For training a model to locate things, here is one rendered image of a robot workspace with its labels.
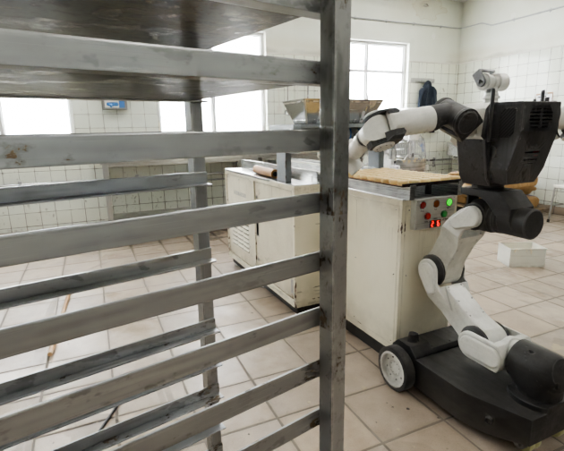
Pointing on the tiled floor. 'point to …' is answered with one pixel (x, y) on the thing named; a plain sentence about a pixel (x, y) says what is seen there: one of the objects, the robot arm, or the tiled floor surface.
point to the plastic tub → (521, 254)
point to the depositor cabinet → (275, 235)
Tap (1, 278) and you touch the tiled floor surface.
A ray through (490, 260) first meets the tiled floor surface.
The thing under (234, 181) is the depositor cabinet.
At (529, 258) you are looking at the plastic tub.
